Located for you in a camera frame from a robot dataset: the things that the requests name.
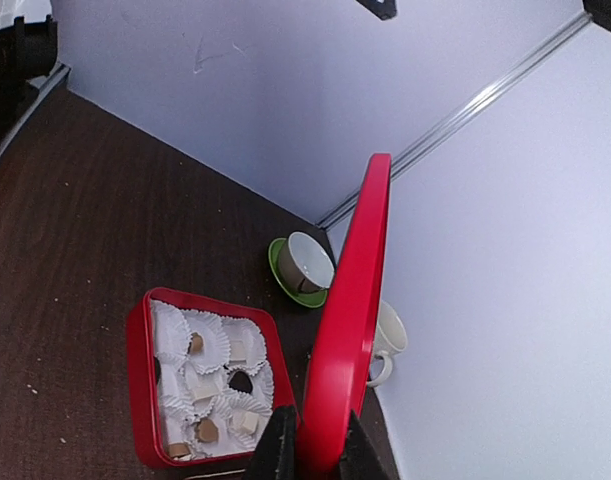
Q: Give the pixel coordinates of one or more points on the green saucer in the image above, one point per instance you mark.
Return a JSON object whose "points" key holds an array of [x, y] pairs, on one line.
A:
{"points": [[291, 277]]}

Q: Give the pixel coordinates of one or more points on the aluminium left corner post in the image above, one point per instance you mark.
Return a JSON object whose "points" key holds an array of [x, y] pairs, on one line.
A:
{"points": [[412, 85]]}

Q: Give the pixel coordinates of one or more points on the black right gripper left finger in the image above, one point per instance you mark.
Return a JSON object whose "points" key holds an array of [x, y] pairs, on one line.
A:
{"points": [[274, 457]]}

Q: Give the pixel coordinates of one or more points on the white square chocolate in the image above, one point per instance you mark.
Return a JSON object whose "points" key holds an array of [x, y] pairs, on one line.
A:
{"points": [[245, 422]]}

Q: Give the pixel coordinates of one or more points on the tan flower chocolate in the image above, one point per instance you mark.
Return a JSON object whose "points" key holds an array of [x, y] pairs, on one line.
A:
{"points": [[196, 344]]}

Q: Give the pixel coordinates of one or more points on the white ceramic bowl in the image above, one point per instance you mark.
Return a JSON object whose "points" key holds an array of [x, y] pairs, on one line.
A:
{"points": [[312, 257]]}

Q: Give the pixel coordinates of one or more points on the white rectangular chocolate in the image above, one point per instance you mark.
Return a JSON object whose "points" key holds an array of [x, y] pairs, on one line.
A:
{"points": [[204, 387]]}

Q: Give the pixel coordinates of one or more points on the white paper liners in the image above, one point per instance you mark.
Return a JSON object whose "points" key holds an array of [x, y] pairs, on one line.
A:
{"points": [[172, 329]]}

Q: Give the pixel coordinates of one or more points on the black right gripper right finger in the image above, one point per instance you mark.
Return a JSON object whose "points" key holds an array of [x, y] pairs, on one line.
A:
{"points": [[359, 460]]}

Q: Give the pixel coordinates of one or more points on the tall coral pattern mug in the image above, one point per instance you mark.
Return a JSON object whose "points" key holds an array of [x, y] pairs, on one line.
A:
{"points": [[390, 339]]}

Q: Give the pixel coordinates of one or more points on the white cube chocolate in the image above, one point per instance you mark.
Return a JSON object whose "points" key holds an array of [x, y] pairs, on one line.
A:
{"points": [[238, 351]]}

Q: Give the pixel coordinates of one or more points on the dark brown chocolate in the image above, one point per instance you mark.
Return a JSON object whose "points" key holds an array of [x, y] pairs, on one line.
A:
{"points": [[241, 382]]}

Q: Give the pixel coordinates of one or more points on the tan ridged chocolate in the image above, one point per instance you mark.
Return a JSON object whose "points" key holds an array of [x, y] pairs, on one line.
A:
{"points": [[206, 431]]}

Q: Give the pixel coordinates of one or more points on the red tin lid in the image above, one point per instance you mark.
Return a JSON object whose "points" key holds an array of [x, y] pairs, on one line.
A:
{"points": [[338, 370]]}

